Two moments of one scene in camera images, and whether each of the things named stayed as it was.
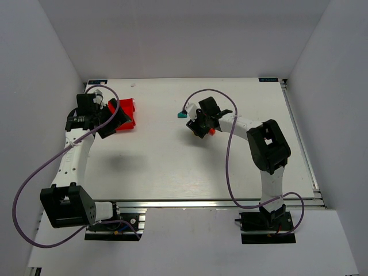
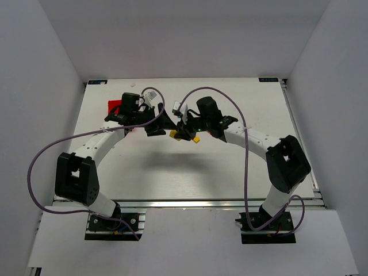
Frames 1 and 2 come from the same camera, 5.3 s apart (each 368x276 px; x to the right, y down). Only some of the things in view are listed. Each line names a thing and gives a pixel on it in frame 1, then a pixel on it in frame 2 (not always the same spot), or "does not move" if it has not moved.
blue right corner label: [268, 79] does not move
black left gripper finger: [119, 117] -> [165, 121]
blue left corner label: [96, 81] does not move
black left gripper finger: [110, 127] -> [154, 130]
